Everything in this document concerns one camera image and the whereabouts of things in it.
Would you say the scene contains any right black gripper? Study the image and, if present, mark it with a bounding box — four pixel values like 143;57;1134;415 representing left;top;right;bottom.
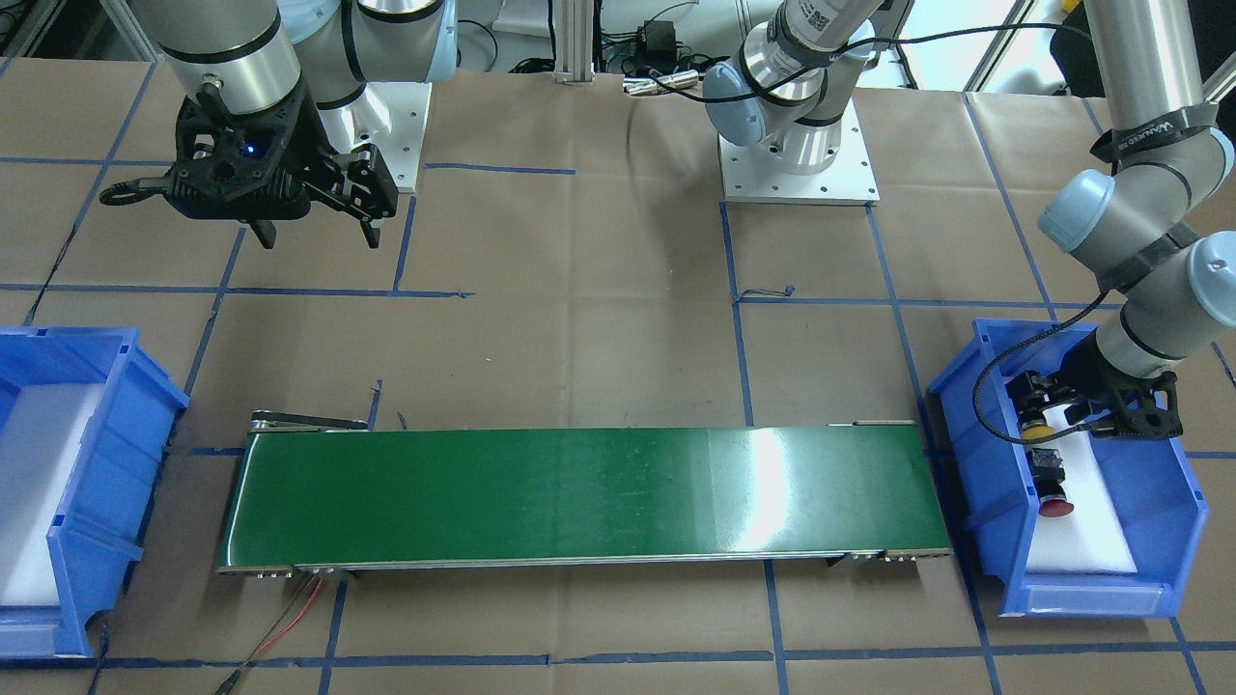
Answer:
164;79;399;250

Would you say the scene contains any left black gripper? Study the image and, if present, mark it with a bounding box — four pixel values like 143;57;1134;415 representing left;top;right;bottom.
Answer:
1016;336;1184;440

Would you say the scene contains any red push button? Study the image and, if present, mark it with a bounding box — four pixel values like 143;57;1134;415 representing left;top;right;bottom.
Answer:
1026;446;1077;518

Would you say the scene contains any yellow push button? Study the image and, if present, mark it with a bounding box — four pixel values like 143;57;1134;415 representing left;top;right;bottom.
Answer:
1018;412;1059;446

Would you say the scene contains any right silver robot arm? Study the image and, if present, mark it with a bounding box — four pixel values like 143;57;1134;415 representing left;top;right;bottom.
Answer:
98;1;459;249

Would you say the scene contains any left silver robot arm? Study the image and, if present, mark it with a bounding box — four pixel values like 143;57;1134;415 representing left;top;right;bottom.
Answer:
696;1;1234;446

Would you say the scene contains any white foam pad bin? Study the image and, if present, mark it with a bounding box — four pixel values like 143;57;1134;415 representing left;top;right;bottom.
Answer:
1025;432;1138;573
1;383;104;607

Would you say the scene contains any blue plastic bin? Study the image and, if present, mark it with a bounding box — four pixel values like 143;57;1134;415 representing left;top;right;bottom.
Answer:
1;326;189;659
929;318;1209;620

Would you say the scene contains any green conveyor belt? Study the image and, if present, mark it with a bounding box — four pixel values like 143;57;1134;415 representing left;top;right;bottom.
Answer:
218;423;952;575

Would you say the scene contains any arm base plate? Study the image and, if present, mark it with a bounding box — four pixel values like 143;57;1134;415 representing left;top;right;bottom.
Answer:
716;101;883;207
319;82;433;194

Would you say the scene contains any aluminium frame post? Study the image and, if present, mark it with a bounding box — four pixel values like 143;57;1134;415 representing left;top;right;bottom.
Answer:
550;1;602;84

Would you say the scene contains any red black conveyor wire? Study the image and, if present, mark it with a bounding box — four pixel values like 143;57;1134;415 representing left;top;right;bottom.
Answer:
213;573;334;695

